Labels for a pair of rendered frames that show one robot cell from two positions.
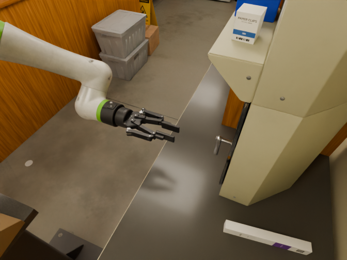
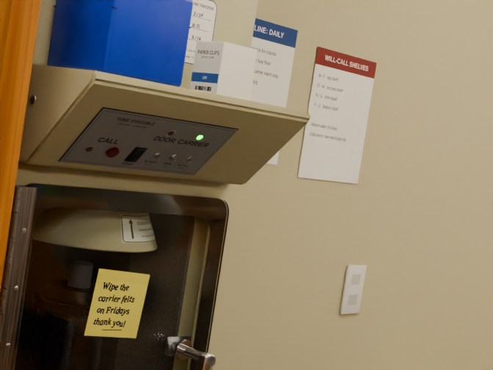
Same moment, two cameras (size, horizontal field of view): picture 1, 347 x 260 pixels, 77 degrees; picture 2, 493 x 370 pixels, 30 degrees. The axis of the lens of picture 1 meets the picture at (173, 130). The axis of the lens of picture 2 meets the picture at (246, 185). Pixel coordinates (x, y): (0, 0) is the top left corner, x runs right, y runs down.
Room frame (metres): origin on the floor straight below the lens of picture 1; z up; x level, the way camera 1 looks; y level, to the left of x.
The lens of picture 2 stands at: (1.46, 0.24, 1.47)
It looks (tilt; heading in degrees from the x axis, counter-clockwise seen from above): 3 degrees down; 200
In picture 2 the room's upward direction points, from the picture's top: 9 degrees clockwise
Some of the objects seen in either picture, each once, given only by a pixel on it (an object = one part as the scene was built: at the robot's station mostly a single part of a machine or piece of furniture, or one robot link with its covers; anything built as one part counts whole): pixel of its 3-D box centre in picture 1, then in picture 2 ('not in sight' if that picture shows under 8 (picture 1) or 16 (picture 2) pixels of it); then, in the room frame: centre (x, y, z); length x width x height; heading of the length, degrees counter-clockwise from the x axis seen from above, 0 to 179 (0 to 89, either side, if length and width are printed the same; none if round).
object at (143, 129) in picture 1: (143, 129); not in sight; (0.53, 0.11, 1.14); 0.11 x 0.01 x 0.04; 54
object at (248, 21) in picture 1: (248, 23); (223, 71); (0.48, -0.16, 1.54); 0.05 x 0.05 x 0.06; 61
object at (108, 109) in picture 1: (113, 113); not in sight; (0.61, 0.23, 1.15); 0.09 x 0.06 x 0.12; 157
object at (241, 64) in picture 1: (245, 46); (173, 135); (0.54, -0.19, 1.46); 0.32 x 0.12 x 0.10; 157
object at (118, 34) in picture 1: (122, 33); not in sight; (2.70, 0.64, 0.49); 0.60 x 0.42 x 0.33; 157
